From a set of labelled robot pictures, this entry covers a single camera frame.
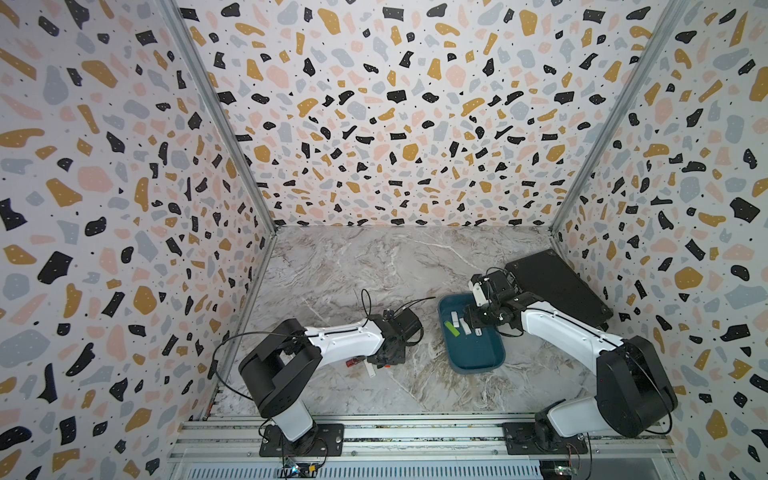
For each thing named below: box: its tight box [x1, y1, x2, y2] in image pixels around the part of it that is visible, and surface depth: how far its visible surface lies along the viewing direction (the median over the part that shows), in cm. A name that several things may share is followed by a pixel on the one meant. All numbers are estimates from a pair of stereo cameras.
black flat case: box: [506, 249, 614, 326], surface depth 105 cm
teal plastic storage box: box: [438, 293, 506, 374], surface depth 90 cm
